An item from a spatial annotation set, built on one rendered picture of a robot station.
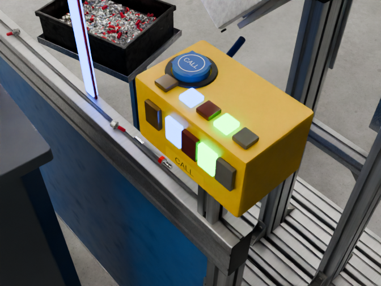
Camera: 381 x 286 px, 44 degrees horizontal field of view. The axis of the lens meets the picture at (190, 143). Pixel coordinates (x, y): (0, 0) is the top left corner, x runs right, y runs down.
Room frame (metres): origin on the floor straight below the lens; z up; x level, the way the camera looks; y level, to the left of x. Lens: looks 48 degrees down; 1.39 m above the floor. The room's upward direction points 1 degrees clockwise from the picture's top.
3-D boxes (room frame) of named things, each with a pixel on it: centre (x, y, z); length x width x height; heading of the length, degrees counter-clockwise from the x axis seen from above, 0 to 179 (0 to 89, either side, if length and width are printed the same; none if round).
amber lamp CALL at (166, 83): (0.36, 0.03, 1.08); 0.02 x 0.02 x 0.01; 43
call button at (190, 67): (0.39, 0.00, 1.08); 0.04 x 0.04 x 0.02
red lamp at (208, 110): (0.32, -0.02, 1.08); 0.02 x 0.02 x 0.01; 43
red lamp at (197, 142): (0.31, 0.00, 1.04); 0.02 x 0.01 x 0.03; 43
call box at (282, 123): (0.35, -0.03, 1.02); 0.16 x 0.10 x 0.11; 43
